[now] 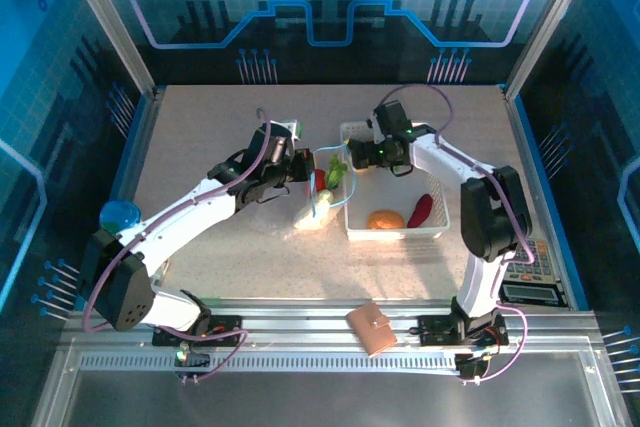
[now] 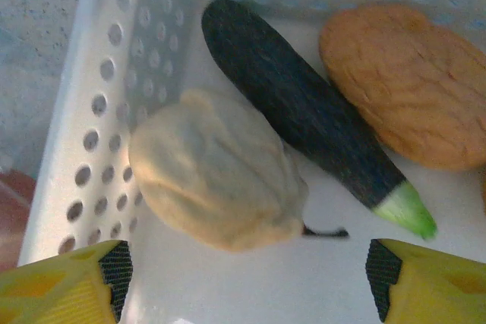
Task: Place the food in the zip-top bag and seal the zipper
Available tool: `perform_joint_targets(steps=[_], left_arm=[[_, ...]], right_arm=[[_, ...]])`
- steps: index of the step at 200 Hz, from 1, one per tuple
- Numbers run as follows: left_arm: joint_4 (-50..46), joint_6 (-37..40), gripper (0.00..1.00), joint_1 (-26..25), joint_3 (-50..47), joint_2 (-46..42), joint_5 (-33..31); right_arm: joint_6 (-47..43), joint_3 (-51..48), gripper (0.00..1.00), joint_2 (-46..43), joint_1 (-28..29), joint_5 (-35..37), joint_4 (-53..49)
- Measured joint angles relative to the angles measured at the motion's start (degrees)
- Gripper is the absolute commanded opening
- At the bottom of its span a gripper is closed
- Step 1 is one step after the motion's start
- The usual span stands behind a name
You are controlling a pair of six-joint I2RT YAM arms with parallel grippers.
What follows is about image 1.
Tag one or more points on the red tomato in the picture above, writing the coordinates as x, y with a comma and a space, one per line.
320, 181

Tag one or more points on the green leafy vegetable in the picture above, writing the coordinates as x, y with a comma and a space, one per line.
336, 172

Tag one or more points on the white radish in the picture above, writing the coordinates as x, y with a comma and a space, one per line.
317, 209

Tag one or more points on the clear blue-zipper zip-top bag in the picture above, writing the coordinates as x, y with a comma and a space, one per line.
305, 227

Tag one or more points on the red chili pepper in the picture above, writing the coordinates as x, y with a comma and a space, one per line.
421, 211

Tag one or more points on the white plastic basket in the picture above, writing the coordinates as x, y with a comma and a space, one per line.
395, 234

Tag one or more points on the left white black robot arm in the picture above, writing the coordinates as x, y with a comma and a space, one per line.
170, 222

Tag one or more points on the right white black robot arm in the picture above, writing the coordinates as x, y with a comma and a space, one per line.
492, 217

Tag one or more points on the blue round container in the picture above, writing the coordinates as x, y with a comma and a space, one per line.
120, 214

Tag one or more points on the brown leather wallet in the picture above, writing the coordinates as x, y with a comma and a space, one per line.
372, 329

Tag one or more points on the black calculator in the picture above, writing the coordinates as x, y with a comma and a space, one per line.
537, 292

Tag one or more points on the left black connector box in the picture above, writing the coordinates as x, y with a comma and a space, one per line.
192, 358

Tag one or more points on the black connector box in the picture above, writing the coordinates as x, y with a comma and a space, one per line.
192, 358
470, 367

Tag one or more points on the right black connector box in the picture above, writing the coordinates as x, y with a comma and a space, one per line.
470, 367

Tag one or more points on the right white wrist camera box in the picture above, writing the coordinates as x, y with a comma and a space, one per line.
373, 129

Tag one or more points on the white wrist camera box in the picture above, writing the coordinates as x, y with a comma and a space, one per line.
295, 128
373, 129

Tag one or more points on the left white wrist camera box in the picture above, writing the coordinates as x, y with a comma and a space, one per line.
295, 128

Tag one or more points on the aluminium front frame rail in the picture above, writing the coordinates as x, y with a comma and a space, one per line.
310, 342

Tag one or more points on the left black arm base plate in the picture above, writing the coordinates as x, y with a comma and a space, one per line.
225, 329

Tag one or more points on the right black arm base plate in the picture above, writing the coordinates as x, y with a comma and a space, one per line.
432, 332

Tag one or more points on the right aluminium frame post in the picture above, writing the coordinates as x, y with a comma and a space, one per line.
547, 22

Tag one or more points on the aluminium frame post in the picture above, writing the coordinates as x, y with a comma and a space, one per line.
107, 22
547, 22

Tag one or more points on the left aluminium frame post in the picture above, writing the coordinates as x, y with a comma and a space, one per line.
107, 22

